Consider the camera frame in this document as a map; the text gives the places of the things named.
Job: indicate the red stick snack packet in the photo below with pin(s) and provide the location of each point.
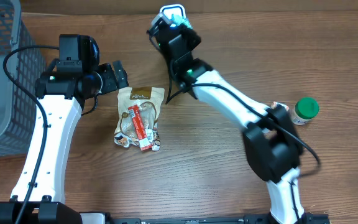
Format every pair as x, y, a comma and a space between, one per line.
143, 140

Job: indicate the orange small snack packet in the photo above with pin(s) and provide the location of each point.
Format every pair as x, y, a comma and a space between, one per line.
277, 104

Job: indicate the green lid small jar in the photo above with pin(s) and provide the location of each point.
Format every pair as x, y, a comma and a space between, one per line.
304, 111

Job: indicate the teal snack packet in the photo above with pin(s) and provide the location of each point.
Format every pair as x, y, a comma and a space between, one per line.
180, 20

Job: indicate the beige brown snack bag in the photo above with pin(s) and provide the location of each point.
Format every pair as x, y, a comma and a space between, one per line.
149, 100

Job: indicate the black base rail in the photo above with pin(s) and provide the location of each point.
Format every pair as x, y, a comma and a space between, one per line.
185, 221

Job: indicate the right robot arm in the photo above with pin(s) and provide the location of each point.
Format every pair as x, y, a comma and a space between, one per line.
271, 143

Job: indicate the grey plastic mesh basket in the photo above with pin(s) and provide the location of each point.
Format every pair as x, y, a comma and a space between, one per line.
17, 110

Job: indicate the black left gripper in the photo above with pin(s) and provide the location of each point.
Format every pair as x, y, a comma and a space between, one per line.
114, 77

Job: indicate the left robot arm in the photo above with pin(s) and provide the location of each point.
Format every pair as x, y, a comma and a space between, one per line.
60, 94

